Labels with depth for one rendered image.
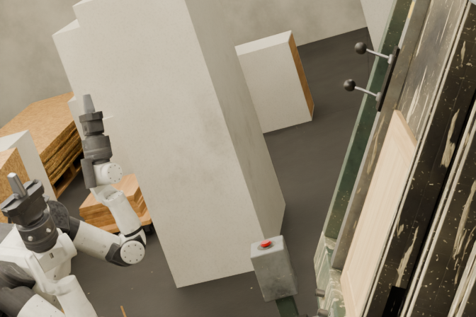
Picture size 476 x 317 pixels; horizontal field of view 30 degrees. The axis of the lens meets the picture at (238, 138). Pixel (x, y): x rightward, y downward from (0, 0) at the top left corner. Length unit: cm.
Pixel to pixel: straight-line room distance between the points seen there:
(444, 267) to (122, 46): 335
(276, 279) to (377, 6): 341
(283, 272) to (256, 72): 461
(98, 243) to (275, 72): 484
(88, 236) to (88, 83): 407
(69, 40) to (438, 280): 531
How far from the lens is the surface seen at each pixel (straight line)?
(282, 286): 310
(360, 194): 278
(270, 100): 761
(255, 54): 752
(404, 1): 289
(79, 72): 686
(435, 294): 179
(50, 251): 229
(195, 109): 488
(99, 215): 639
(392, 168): 248
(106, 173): 278
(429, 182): 203
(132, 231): 288
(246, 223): 508
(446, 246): 175
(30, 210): 222
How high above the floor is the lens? 214
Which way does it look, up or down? 16 degrees down
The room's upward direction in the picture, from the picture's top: 18 degrees counter-clockwise
